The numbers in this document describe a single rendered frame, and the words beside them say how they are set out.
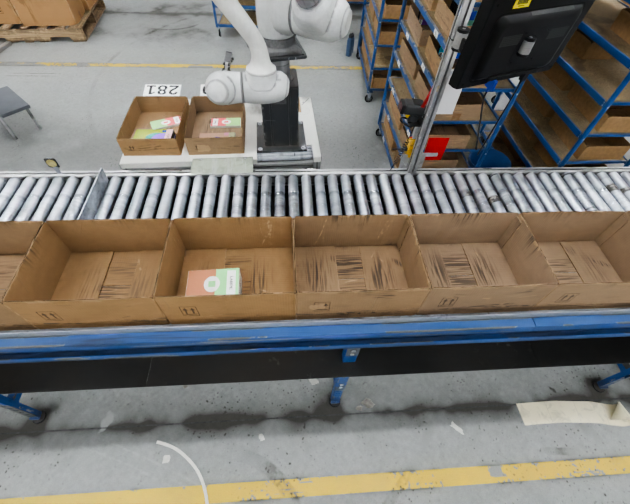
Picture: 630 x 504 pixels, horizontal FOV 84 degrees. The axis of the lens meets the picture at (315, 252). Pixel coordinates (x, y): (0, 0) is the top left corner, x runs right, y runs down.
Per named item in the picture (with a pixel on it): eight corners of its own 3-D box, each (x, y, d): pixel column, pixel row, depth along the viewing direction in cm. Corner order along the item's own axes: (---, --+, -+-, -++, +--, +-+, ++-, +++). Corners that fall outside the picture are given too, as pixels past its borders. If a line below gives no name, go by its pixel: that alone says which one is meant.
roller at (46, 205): (69, 181, 170) (64, 173, 166) (23, 271, 139) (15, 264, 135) (59, 181, 169) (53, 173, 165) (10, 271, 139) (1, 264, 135)
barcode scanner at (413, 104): (392, 116, 162) (400, 95, 154) (416, 119, 165) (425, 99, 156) (395, 125, 159) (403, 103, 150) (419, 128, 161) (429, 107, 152)
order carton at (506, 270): (497, 242, 134) (520, 211, 121) (530, 311, 117) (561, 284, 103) (397, 244, 132) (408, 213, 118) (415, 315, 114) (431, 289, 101)
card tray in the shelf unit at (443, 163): (399, 136, 263) (402, 124, 255) (438, 136, 266) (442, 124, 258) (411, 172, 239) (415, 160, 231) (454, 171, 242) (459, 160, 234)
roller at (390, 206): (386, 178, 181) (388, 171, 177) (408, 261, 150) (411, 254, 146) (376, 178, 180) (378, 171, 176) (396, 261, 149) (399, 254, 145)
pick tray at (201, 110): (246, 111, 203) (244, 95, 195) (244, 153, 180) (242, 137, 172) (195, 112, 200) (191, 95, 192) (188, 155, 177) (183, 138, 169)
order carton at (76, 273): (185, 249, 126) (172, 217, 113) (170, 324, 109) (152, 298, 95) (71, 252, 124) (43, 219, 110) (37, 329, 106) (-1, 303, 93)
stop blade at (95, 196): (110, 182, 168) (102, 167, 161) (77, 260, 141) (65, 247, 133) (109, 182, 168) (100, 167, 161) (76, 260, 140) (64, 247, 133)
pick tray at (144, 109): (192, 112, 200) (187, 96, 192) (181, 155, 177) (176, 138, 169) (140, 112, 198) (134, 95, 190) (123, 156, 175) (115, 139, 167)
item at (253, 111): (310, 101, 218) (310, 96, 215) (321, 161, 183) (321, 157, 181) (143, 104, 208) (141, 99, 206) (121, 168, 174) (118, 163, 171)
